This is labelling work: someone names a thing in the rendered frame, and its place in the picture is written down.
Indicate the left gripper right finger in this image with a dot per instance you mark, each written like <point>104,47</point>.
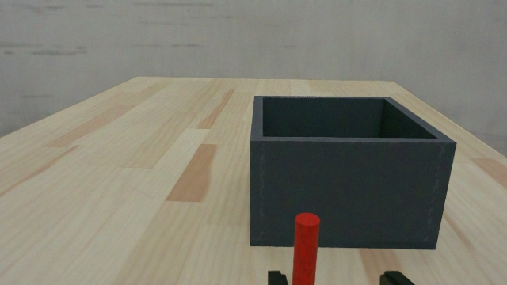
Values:
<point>394,278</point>

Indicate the red peg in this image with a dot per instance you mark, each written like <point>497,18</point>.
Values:
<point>305,249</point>

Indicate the dark grey open box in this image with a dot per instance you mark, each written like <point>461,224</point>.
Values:
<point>375,173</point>

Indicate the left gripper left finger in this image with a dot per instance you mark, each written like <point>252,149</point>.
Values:
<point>276,278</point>

